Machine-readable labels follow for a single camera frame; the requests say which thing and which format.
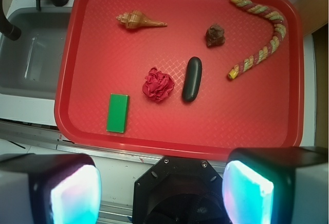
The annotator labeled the crumpled red cloth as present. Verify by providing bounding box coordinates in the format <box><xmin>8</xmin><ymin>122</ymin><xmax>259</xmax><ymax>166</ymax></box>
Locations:
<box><xmin>142</xmin><ymin>67</ymin><xmax>175</xmax><ymax>103</ymax></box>

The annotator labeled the red plastic tray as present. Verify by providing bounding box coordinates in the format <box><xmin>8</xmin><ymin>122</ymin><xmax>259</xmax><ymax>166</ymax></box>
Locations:
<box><xmin>54</xmin><ymin>0</ymin><xmax>304</xmax><ymax>160</ymax></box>

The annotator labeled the brown rough rock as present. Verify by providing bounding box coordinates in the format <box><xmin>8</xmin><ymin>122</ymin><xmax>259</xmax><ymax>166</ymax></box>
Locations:
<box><xmin>206</xmin><ymin>24</ymin><xmax>226</xmax><ymax>47</ymax></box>

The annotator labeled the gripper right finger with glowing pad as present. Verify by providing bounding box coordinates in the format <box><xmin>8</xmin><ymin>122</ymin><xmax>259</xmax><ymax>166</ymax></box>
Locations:
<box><xmin>222</xmin><ymin>146</ymin><xmax>328</xmax><ymax>223</ymax></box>

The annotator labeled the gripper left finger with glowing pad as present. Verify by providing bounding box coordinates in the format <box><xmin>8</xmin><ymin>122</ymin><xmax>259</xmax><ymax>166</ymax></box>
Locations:
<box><xmin>1</xmin><ymin>154</ymin><xmax>101</xmax><ymax>223</ymax></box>

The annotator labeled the green rectangular block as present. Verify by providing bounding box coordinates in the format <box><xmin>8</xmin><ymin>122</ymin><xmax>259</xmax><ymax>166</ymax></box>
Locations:
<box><xmin>106</xmin><ymin>94</ymin><xmax>130</xmax><ymax>133</ymax></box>

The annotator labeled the tan spiral conch shell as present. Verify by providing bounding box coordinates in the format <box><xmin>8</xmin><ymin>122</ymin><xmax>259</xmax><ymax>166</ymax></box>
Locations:
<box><xmin>116</xmin><ymin>10</ymin><xmax>168</xmax><ymax>30</ymax></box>

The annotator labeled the black octagonal gripper mount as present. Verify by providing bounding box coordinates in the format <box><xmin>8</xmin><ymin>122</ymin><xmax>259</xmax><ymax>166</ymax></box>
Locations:
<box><xmin>132</xmin><ymin>157</ymin><xmax>230</xmax><ymax>223</ymax></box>

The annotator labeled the dark green oblong stone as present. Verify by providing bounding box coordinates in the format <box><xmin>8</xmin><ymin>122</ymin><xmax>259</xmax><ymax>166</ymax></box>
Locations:
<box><xmin>182</xmin><ymin>57</ymin><xmax>203</xmax><ymax>102</ymax></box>

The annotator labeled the twisted multicolour rope toy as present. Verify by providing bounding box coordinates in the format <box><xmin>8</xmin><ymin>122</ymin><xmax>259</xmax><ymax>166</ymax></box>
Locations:
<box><xmin>227</xmin><ymin>0</ymin><xmax>287</xmax><ymax>80</ymax></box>

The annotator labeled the grey toy sink basin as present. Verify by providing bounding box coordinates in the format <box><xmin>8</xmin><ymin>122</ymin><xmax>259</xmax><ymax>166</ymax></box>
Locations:
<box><xmin>1</xmin><ymin>0</ymin><xmax>72</xmax><ymax>126</ymax></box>

